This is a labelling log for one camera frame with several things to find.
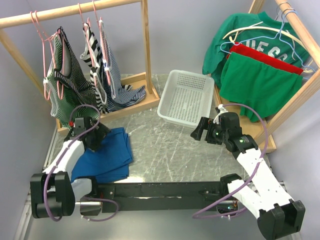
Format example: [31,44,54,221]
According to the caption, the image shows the red cloth on hanger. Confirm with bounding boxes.
[230,44,303,75]

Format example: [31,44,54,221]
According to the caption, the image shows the blue cloth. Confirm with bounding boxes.
[71,127,133,184]

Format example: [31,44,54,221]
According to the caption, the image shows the green sweatshirt with letters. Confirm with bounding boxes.
[202,12,310,88]

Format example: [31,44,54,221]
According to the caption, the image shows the green striped tank top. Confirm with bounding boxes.
[50,27,99,129]

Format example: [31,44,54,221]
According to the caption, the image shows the white plastic perforated basket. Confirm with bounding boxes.
[157,69,215,129]

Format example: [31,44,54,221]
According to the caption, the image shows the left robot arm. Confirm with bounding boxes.
[30,117,111,222]

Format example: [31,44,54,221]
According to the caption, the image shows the black white striped tank top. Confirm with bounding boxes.
[80,23,108,114]

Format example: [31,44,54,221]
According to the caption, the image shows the black base beam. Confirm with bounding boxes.
[98,181,228,211]

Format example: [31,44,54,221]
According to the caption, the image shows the left wooden clothes rack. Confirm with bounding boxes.
[0,0,160,123]

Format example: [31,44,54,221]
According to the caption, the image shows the aluminium frame rail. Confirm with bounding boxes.
[13,128,58,240]

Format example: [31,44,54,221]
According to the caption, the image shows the pink hanger with blue top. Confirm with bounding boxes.
[92,0,111,86]

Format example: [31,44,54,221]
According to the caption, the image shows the cream white hanger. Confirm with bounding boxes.
[222,23,307,50]

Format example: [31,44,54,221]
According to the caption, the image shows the wooden clothes rack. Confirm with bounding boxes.
[211,0,320,152]
[0,0,160,123]

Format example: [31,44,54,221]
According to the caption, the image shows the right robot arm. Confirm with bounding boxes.
[190,112,306,240]

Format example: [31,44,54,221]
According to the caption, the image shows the right wooden clothes rack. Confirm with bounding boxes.
[211,0,320,152]

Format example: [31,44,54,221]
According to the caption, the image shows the light blue wire hanger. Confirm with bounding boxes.
[222,18,316,74]

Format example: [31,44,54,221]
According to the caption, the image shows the pink hanger far left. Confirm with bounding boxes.
[29,10,55,101]

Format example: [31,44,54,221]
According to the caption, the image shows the green t-shirt front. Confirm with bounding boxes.
[219,52,303,118]

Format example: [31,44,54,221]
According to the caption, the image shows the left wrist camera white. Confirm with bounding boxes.
[69,117,86,130]

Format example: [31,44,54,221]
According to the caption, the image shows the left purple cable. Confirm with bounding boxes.
[43,104,120,222]

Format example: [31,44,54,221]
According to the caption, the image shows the blue white striped tank top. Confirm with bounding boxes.
[99,19,147,113]

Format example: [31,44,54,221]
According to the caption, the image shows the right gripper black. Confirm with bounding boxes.
[190,116,229,145]

